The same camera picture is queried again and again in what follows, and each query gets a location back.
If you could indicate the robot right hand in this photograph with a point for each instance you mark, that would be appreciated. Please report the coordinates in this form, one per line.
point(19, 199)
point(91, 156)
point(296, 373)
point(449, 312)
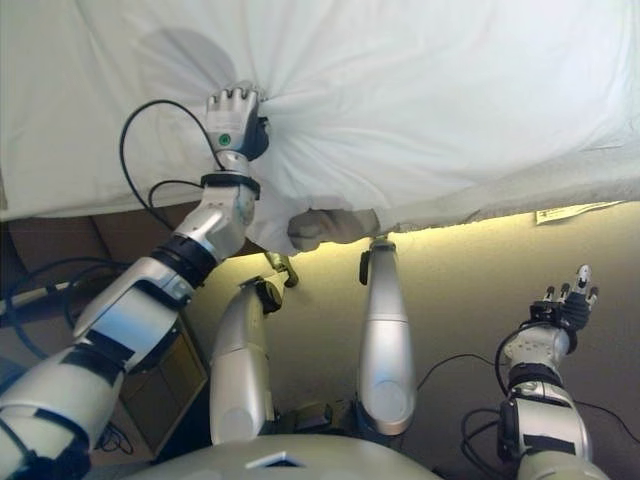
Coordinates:
point(575, 305)

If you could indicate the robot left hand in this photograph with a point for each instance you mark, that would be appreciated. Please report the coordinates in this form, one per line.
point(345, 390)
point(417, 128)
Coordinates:
point(232, 120)

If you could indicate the white duvet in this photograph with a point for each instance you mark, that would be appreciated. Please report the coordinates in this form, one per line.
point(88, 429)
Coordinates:
point(400, 90)

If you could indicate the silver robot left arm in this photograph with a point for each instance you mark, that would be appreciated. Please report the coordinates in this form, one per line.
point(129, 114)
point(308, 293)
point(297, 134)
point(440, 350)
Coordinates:
point(140, 310)

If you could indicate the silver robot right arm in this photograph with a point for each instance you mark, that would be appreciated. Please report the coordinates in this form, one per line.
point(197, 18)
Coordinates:
point(545, 415)

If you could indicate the white care label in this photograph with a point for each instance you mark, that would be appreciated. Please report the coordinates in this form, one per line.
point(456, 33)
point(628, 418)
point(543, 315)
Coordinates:
point(565, 215)

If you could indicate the white textured blanket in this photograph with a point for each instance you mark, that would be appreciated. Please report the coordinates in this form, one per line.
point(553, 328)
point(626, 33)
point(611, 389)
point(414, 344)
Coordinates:
point(525, 200)

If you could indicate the silver robot right leg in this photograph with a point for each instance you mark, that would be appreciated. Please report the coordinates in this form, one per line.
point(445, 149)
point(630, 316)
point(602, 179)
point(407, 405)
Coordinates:
point(385, 340)

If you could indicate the silver robot leg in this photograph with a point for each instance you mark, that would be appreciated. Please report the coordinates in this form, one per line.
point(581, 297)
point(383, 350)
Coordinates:
point(240, 360)
point(385, 340)

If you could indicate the silver robot left leg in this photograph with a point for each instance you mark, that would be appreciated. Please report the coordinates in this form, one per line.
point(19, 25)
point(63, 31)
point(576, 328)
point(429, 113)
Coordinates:
point(240, 360)

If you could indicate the brown wooden nightstand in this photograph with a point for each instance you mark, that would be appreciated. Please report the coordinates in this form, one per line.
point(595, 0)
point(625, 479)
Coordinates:
point(165, 380)

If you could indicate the silver robot torso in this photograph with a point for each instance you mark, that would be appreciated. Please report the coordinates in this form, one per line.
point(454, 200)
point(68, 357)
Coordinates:
point(280, 460)

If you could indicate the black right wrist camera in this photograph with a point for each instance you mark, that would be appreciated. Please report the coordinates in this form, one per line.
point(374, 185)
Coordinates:
point(545, 310)

